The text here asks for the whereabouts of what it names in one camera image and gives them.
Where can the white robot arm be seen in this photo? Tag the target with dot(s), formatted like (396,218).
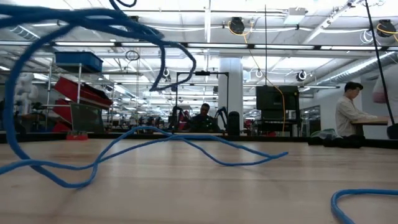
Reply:
(26,91)

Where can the black background robot arm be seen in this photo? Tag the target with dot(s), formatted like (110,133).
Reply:
(175,116)
(233,123)

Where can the white building column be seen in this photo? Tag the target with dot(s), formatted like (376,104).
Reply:
(230,93)

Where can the black monitor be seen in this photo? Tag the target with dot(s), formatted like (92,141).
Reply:
(270,99)

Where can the thin vertical pole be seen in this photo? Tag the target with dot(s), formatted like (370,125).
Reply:
(265,46)

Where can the metal shelf rack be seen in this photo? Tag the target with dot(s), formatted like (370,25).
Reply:
(79,84)

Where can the small red box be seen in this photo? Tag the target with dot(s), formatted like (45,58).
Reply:
(76,136)

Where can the blue plastic tote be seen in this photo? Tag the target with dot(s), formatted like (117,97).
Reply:
(79,59)

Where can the red plastic bin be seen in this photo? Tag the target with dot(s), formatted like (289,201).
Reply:
(60,110)
(59,127)
(70,88)

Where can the wooden side table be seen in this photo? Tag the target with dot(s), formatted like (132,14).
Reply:
(370,121)

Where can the black camera gantry frame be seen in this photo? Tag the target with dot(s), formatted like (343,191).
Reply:
(202,73)

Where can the black aluminium table frame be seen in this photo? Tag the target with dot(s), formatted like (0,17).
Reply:
(43,137)

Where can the silver ceiling duct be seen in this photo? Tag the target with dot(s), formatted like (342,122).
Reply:
(23,32)

